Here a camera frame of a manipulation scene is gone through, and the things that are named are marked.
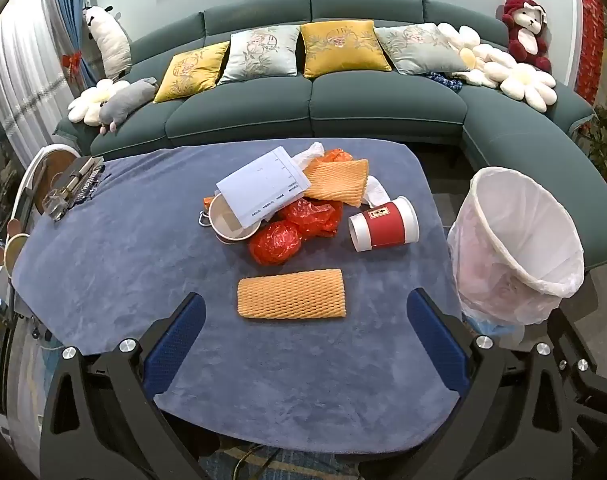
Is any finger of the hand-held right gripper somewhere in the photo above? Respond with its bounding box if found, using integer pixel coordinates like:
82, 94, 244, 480
548, 305, 607, 458

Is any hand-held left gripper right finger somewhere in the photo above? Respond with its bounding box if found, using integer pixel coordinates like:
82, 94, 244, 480
398, 287, 575, 480

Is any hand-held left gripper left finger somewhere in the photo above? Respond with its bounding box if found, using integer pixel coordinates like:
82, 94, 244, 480
39, 291, 214, 480

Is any orange foam net sleeve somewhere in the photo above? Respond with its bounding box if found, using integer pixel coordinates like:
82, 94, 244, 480
302, 157, 371, 209
237, 268, 346, 320

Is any trash bin with white liner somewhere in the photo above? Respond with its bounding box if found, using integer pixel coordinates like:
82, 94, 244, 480
446, 165, 585, 327

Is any red plastic bag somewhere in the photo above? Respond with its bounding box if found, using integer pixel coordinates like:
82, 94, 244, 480
277, 198, 344, 239
248, 220, 305, 266

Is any blue table cloth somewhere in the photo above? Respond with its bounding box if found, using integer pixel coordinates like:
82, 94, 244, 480
12, 139, 467, 453

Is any red paper cup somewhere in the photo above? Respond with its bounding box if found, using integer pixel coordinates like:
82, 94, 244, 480
348, 196, 421, 253

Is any white paper towel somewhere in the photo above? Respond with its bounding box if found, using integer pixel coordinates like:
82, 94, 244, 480
359, 174, 393, 209

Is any white paper sheet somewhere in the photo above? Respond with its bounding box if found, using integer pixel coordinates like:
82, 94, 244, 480
216, 146, 310, 229

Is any white chair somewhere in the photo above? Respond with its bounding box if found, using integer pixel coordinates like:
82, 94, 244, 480
8, 143, 85, 241

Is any crumpled white tissue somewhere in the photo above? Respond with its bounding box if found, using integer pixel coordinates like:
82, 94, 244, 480
292, 141, 326, 170

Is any potted plant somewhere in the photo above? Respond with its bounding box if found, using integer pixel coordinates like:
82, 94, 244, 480
581, 105, 607, 183

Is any teal green sofa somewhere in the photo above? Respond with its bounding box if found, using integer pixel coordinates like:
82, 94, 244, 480
52, 0, 607, 272

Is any grey plush toy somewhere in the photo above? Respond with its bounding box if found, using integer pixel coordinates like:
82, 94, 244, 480
99, 77, 159, 135

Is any white flower cushion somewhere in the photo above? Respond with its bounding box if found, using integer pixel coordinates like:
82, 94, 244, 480
483, 47, 558, 111
66, 79, 131, 126
436, 22, 505, 86

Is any blue knitted cloth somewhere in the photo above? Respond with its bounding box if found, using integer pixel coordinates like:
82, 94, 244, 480
425, 72, 465, 93

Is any yellow embroidered cushion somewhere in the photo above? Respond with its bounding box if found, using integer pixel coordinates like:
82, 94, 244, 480
300, 20, 393, 80
154, 40, 231, 104

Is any grey embroidered cushion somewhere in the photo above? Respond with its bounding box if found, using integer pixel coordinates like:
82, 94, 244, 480
374, 22, 470, 77
218, 25, 301, 85

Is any red bow tieback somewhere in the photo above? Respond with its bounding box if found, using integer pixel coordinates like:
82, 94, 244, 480
62, 50, 87, 81

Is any white plush toy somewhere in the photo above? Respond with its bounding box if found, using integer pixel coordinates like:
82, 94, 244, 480
82, 4, 133, 82

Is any white sheer curtain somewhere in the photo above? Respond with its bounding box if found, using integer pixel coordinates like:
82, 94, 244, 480
0, 0, 84, 171

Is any red monkey plush toy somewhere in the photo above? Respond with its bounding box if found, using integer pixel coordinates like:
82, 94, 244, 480
501, 0, 553, 74

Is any blue curtain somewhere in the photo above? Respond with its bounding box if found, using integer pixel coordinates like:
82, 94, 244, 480
48, 0, 104, 92

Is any red wall banner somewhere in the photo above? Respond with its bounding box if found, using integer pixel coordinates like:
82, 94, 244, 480
577, 0, 607, 107

